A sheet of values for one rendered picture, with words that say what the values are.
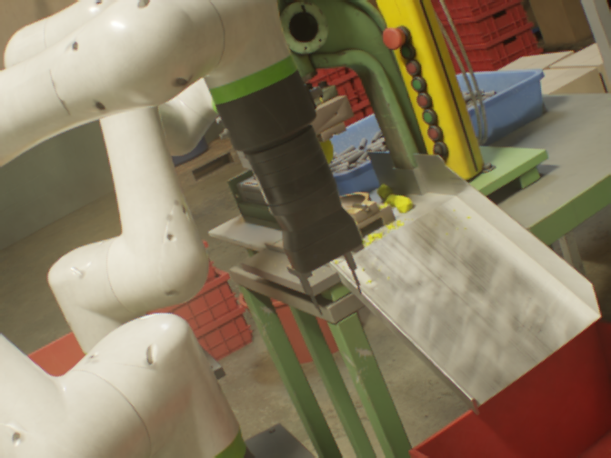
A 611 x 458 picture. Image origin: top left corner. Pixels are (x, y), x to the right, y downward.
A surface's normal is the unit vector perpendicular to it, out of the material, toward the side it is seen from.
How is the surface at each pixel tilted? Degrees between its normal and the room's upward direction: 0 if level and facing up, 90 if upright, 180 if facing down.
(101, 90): 109
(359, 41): 90
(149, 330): 15
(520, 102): 100
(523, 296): 30
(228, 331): 90
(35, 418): 50
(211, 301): 90
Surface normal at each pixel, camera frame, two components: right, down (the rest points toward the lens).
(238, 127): -0.54, 0.43
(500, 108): 0.45, 0.24
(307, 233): 0.30, 0.07
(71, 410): 0.22, -0.77
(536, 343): -0.13, -0.73
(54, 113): -0.36, 0.73
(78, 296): -0.33, 0.37
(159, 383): 0.69, -0.26
